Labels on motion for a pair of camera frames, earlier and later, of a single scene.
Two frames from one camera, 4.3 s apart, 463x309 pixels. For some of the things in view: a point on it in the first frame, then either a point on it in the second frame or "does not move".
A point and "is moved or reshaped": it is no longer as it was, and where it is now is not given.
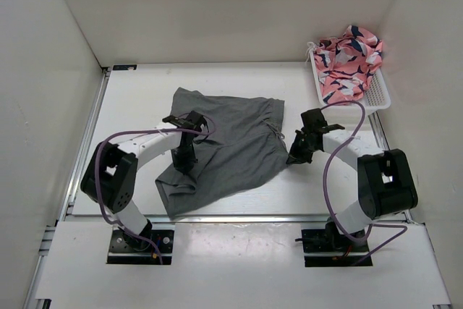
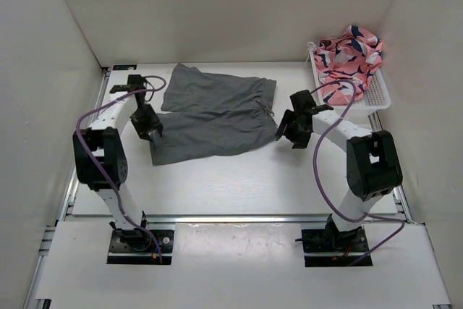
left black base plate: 122,243 does not move
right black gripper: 295,155 to 300,142
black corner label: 124,67 does not move
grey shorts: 247,147 is moved or reshaped
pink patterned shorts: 344,62 does not move
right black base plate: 329,240 does not move
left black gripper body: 183,157 to 143,119
